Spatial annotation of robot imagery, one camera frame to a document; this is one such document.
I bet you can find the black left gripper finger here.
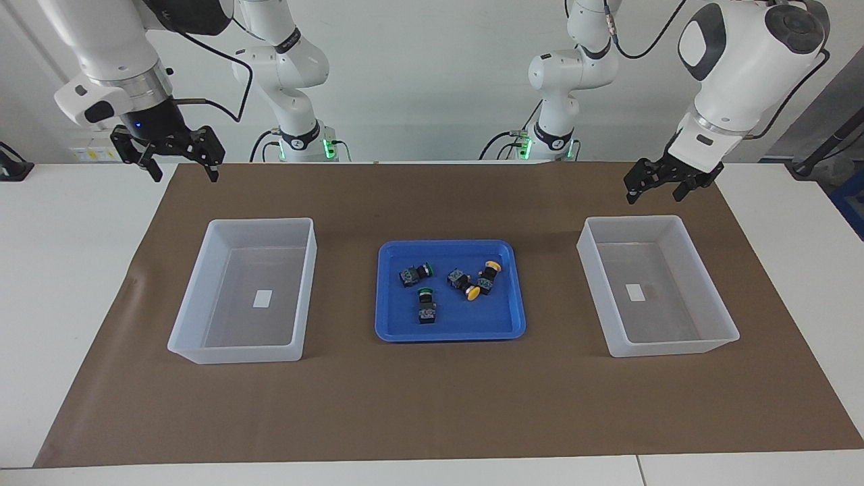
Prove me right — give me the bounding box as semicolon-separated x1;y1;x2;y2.
623;159;669;205
672;173;707;203

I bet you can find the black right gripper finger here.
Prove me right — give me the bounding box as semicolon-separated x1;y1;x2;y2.
110;127;164;184
177;126;225;184

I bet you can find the yellow push button switch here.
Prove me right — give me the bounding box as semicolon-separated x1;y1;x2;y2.
448;268;481;302
477;261;503;296

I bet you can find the black stand pole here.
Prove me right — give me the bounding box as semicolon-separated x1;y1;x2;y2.
786;108;864;178

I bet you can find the black desk device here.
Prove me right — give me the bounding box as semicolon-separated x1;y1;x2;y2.
0;142;34;182

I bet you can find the translucent plastic box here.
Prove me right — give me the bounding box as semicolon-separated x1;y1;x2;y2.
576;215;740;358
167;217;318;365

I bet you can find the blue crate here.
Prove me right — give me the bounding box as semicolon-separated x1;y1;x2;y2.
829;169;864;240

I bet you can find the blue plastic tray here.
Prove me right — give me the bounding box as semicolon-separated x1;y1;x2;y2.
375;240;527;343

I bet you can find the brown paper table mat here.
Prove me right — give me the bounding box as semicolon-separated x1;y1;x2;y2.
34;162;864;468

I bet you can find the black right base cable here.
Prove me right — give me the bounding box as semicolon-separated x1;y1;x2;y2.
249;130;279;163

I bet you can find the black base cable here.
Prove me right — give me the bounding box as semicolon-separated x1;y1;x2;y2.
249;130;279;163
479;101;542;161

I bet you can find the white wall socket strip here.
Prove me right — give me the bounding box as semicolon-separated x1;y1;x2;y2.
71;146;126;163

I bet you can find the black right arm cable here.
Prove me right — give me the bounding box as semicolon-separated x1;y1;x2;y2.
172;27;254;124

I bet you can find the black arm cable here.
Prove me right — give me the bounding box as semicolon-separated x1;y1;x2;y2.
603;0;832;140
172;27;254;124

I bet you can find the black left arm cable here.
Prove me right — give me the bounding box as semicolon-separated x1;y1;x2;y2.
603;0;832;140

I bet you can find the black left base cable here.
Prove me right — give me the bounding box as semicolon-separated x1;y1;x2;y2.
479;101;542;161

